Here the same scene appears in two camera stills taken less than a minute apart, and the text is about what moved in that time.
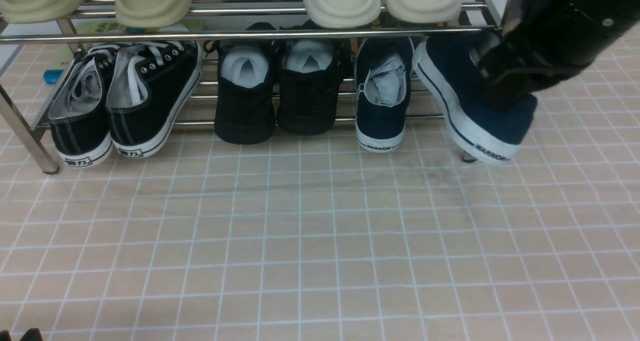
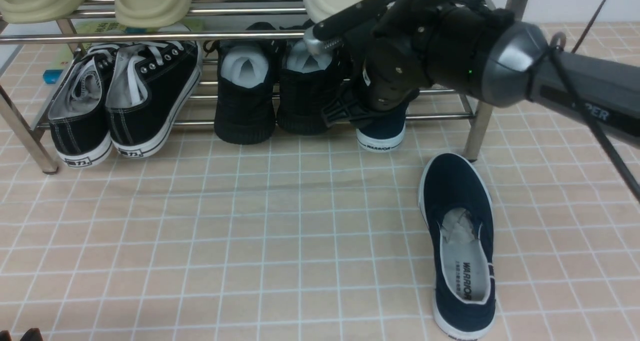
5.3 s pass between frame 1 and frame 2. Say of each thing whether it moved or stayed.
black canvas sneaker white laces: stayed
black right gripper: moved
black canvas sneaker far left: stayed
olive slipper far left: stayed
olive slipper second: stayed
